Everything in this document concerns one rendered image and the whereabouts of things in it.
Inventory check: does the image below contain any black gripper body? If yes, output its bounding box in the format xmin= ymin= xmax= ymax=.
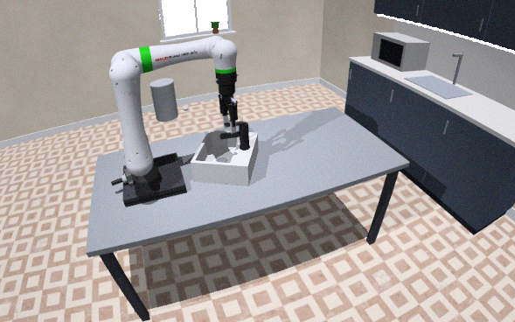
xmin=219 ymin=83 xmax=235 ymax=105

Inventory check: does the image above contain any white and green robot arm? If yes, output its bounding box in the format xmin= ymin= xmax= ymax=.
xmin=109 ymin=36 xmax=238 ymax=186

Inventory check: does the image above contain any grey rectangular sink basin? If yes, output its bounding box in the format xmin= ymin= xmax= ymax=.
xmin=191 ymin=130 xmax=258 ymax=186

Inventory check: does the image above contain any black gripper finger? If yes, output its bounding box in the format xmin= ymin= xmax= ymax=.
xmin=225 ymin=97 xmax=238 ymax=134
xmin=219 ymin=94 xmax=229 ymax=129

